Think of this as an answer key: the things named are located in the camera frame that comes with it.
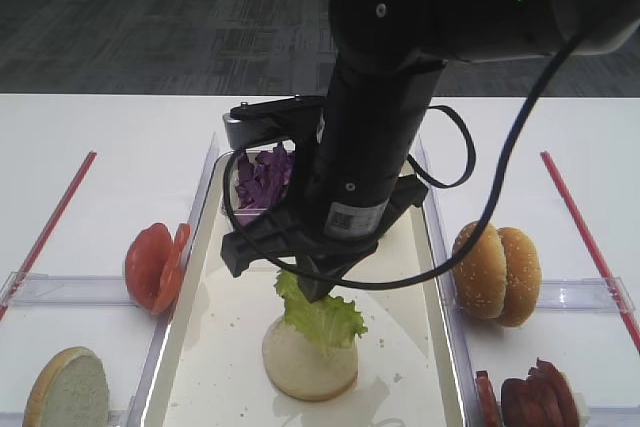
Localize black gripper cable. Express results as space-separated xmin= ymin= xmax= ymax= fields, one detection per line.
xmin=222 ymin=29 xmax=584 ymax=292

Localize clear bread holder track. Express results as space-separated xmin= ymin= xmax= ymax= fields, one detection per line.
xmin=106 ymin=397 xmax=135 ymax=427

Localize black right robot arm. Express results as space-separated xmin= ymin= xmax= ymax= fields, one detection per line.
xmin=221 ymin=0 xmax=639 ymax=283

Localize bun bottom on tray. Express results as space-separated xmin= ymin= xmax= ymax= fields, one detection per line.
xmin=262 ymin=317 xmax=359 ymax=402

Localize right clear side rail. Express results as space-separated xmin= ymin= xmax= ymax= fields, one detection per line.
xmin=414 ymin=132 xmax=481 ymax=427

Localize tomato slice, outer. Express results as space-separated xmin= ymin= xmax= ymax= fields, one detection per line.
xmin=124 ymin=223 xmax=172 ymax=311

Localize clear bun holder track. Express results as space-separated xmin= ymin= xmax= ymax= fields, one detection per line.
xmin=536 ymin=277 xmax=633 ymax=314

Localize right red plastic rail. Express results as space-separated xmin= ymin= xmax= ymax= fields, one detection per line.
xmin=540 ymin=151 xmax=639 ymax=350

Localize red plastic rail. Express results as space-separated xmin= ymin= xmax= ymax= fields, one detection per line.
xmin=540 ymin=151 xmax=639 ymax=350
xmin=1 ymin=151 xmax=97 ymax=318

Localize brown meat patty slices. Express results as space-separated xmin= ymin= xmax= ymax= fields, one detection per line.
xmin=500 ymin=358 xmax=581 ymax=427

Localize green lettuce leaf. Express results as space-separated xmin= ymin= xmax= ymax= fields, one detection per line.
xmin=274 ymin=270 xmax=368 ymax=355

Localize sesame bun top, outer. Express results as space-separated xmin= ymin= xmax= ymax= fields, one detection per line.
xmin=497 ymin=227 xmax=542 ymax=327

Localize upright bun bottom slice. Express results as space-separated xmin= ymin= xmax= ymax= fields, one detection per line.
xmin=22 ymin=346 xmax=109 ymax=427

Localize tomato slice, inner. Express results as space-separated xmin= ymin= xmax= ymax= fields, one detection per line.
xmin=151 ymin=223 xmax=191 ymax=315

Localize clear side rail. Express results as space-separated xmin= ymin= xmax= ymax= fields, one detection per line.
xmin=121 ymin=136 xmax=219 ymax=426
xmin=414 ymin=132 xmax=481 ymax=427

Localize sesame bun ,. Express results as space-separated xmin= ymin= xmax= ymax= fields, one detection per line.
xmin=453 ymin=224 xmax=507 ymax=320
xmin=497 ymin=227 xmax=542 ymax=327

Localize white meat pusher block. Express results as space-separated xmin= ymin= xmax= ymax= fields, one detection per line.
xmin=573 ymin=392 xmax=591 ymax=427

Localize white metal tray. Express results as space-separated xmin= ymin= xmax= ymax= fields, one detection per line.
xmin=142 ymin=158 xmax=463 ymax=426

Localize sesame bun top, inner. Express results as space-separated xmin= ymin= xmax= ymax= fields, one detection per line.
xmin=453 ymin=224 xmax=507 ymax=320

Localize tomato slice,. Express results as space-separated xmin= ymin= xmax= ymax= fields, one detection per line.
xmin=124 ymin=223 xmax=172 ymax=311
xmin=151 ymin=223 xmax=191 ymax=315

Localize clear plastic salad container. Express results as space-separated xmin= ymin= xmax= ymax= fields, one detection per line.
xmin=219 ymin=149 xmax=296 ymax=228

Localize left red plastic rail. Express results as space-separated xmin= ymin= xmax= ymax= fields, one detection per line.
xmin=1 ymin=151 xmax=97 ymax=318

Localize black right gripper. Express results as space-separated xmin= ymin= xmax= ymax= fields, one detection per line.
xmin=221 ymin=57 xmax=445 ymax=302

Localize purple cabbage shreds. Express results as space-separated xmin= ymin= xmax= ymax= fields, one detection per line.
xmin=233 ymin=142 xmax=296 ymax=211

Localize left clear side rail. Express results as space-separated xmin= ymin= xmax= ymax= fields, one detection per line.
xmin=121 ymin=136 xmax=219 ymax=426

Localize red sausage slice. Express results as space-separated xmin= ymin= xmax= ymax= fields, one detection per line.
xmin=475 ymin=370 xmax=502 ymax=427

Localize clear tomato holder track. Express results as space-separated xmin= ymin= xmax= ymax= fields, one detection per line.
xmin=1 ymin=272 xmax=135 ymax=307

